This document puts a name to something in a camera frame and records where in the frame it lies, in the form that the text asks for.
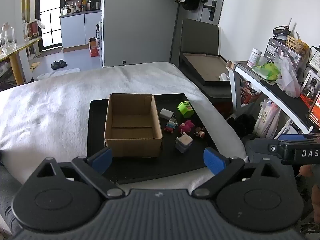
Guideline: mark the orange cardboard box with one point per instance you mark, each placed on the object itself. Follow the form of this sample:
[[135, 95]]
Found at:
[[93, 48]]

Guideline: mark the wicker basket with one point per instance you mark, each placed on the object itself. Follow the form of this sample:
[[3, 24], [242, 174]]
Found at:
[[296, 44]]

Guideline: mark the white charger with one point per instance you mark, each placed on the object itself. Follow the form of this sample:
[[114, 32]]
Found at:
[[166, 113]]

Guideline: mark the green packet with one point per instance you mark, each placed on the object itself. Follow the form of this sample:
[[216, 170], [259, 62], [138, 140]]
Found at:
[[267, 71]]

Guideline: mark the green cube toy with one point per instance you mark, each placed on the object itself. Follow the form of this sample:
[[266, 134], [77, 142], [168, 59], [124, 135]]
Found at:
[[185, 109]]

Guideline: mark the black spray bottle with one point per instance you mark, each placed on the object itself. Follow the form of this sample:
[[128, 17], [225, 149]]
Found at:
[[98, 32]]

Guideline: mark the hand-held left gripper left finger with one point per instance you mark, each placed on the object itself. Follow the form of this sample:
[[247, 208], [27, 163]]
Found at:
[[102, 158]]

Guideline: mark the dark grey chair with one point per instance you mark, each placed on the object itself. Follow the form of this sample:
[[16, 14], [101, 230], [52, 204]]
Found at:
[[197, 35]]

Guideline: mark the clear glass bottle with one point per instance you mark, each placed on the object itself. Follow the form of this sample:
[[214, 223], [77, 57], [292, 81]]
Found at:
[[8, 40]]

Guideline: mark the red basket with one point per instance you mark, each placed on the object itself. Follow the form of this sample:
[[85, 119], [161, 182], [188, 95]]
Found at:
[[250, 96]]

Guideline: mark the white blanket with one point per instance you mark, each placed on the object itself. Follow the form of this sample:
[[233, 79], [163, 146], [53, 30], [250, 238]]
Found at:
[[50, 110]]

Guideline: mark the picture frame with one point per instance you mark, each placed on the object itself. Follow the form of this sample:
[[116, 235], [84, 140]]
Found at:
[[311, 86]]

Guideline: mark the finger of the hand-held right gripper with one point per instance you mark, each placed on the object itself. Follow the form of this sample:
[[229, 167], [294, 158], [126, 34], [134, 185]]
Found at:
[[292, 137], [271, 149]]

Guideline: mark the black-framed glass door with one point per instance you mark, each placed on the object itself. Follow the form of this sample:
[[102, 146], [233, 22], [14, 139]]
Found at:
[[50, 12]]

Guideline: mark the white floor mat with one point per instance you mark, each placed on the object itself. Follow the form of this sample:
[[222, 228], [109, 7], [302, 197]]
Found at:
[[57, 73]]

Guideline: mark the pair of yellow slippers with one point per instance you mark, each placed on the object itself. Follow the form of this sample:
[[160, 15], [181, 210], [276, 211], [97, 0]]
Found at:
[[35, 65]]

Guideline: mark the yellow wooden table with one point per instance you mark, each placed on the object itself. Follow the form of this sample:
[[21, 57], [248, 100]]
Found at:
[[15, 50]]

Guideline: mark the shallow black box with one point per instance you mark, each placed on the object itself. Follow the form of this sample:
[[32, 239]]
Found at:
[[205, 65]]

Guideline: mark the brown cardboard box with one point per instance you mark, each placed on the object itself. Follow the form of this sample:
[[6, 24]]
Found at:
[[132, 147]]

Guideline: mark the small brown figurine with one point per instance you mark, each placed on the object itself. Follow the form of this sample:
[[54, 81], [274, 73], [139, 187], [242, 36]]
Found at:
[[200, 132]]

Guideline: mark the printed plastic bag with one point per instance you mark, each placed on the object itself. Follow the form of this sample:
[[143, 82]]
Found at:
[[266, 120]]

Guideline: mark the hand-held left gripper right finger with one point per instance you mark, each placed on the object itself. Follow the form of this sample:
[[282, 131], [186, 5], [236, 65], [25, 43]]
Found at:
[[212, 161]]

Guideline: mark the small drawer organizer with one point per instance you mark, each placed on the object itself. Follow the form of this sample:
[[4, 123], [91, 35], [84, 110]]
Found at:
[[275, 47]]

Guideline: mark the person's right hand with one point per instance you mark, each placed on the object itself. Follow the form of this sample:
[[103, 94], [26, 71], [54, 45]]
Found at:
[[306, 171]]

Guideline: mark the white kitchen cabinet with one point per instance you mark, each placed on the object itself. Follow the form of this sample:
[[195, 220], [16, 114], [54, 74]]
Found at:
[[75, 30]]

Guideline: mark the blue-haired small figurine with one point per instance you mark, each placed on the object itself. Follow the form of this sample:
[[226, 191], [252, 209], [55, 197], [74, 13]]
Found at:
[[170, 127]]

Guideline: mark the white desk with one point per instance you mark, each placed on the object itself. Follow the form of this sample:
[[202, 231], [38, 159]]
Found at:
[[287, 97]]

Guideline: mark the black bag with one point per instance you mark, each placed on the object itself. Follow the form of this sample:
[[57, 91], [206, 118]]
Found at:
[[241, 125]]

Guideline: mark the red box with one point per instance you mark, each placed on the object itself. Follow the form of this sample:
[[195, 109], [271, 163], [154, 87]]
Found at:
[[32, 30]]

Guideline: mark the black door lock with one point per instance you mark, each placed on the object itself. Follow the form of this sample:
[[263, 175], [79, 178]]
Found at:
[[212, 10]]

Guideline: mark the pink-haired figurine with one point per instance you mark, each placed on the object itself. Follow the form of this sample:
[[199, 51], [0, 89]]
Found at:
[[186, 127]]

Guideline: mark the white jar with pink label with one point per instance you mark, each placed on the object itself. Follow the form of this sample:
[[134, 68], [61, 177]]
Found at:
[[253, 58]]

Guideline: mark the pair of black slippers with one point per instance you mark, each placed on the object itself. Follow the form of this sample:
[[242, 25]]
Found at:
[[58, 65]]

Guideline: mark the white plastic bag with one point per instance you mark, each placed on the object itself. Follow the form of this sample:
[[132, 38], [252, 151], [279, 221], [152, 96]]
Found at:
[[288, 80]]

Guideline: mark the grey-blue block toy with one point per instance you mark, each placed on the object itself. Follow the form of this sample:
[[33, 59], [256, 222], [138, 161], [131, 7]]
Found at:
[[183, 142]]

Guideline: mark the black tray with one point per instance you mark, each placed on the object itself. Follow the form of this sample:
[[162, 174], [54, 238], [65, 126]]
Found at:
[[175, 165]]

